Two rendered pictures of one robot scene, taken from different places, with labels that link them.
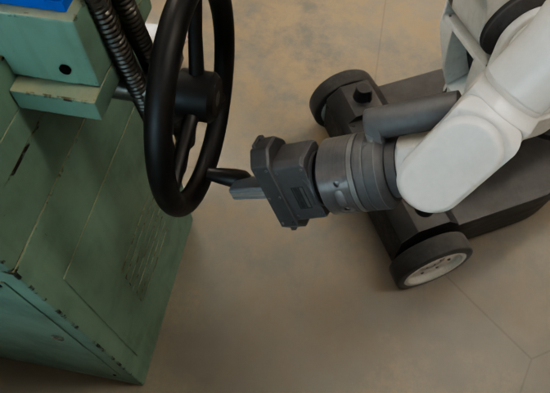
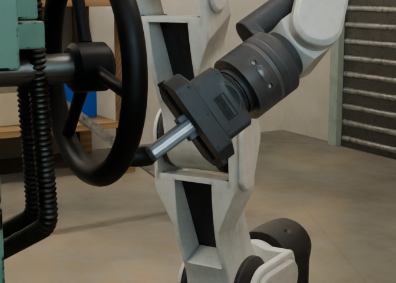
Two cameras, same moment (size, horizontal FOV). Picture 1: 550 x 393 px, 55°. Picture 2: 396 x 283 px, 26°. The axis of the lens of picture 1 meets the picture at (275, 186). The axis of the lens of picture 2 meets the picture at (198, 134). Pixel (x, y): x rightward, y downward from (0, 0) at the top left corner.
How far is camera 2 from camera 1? 89 cm
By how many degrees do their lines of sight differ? 58
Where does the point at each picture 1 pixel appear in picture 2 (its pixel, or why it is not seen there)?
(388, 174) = (284, 43)
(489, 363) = not seen: outside the picture
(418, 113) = (277, 0)
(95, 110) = (42, 32)
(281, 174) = (201, 87)
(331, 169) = (243, 56)
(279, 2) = not seen: outside the picture
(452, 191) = (335, 16)
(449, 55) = (179, 214)
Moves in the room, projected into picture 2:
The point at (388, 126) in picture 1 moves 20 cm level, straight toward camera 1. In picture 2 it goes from (262, 17) to (342, 25)
